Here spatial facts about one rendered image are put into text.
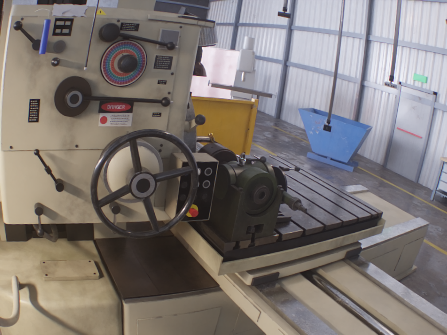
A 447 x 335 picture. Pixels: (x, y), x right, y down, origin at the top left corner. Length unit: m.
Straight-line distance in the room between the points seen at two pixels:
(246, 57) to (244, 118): 3.09
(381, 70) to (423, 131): 2.05
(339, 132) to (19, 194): 6.69
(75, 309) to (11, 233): 0.69
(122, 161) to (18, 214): 0.50
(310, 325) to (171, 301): 0.73
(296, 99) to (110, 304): 10.42
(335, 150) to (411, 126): 2.36
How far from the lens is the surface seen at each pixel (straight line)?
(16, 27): 1.25
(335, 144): 7.52
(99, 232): 2.29
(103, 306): 1.81
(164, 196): 1.52
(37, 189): 1.40
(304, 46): 11.64
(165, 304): 1.91
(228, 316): 2.21
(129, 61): 1.24
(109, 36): 1.25
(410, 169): 8.76
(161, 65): 1.38
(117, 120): 1.36
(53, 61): 1.22
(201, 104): 4.23
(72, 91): 1.23
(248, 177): 1.58
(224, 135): 4.46
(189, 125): 1.51
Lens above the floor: 1.75
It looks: 17 degrees down
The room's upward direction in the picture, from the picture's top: 9 degrees clockwise
